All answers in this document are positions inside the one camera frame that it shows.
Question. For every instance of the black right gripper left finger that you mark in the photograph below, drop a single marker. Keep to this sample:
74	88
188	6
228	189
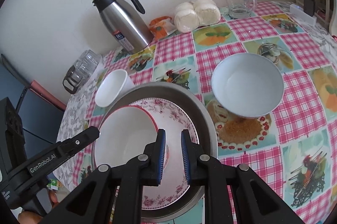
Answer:
113	195

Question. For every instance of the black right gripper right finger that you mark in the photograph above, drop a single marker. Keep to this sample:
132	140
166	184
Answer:
232	194

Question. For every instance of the red rimmed white bowl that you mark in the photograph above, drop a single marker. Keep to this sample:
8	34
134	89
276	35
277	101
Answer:
124	134

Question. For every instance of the large steel plate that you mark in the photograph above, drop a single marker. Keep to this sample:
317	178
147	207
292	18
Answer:
203	124

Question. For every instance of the pink floral plate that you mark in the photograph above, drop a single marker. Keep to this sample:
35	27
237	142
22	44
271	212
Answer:
173	184

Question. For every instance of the pale blue round bowl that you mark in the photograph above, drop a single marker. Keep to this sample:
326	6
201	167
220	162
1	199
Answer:
247	85

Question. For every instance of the pink checked fruit tablecloth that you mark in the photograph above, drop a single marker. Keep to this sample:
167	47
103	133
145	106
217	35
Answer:
294	147

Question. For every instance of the grey floral tablecloth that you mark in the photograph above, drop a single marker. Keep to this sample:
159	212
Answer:
77	117

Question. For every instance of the square white ceramic bowl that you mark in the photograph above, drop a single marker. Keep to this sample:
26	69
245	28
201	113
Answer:
115	84

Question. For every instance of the upturned clear drinking glasses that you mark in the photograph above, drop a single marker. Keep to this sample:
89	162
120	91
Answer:
88	62

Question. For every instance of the orange snack packet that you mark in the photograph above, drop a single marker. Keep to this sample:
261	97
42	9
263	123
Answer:
162	27

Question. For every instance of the stainless steel thermos jug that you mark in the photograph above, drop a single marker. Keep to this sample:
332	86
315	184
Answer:
123	20

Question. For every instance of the white power strip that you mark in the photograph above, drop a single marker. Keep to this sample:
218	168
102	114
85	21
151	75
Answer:
299	13

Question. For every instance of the bag of white buns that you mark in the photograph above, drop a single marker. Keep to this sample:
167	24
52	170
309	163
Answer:
188	16

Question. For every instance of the clear glass mug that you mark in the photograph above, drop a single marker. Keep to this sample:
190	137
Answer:
240	9

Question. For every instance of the black power adapter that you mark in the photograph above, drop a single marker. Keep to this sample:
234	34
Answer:
309	7

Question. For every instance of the glass coffee pot black handle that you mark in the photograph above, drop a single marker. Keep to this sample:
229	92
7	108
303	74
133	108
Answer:
72	80

